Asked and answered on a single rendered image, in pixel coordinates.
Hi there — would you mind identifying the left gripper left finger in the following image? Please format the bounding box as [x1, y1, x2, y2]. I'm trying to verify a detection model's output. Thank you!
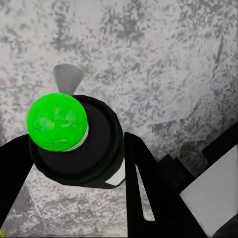
[0, 134, 34, 229]

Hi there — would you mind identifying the insectifuge atomizer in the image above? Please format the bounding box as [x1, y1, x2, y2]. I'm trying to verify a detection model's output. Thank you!
[26, 63, 126, 189]

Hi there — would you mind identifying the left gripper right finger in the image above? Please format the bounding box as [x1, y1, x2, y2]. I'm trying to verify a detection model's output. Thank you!
[124, 132, 208, 238]

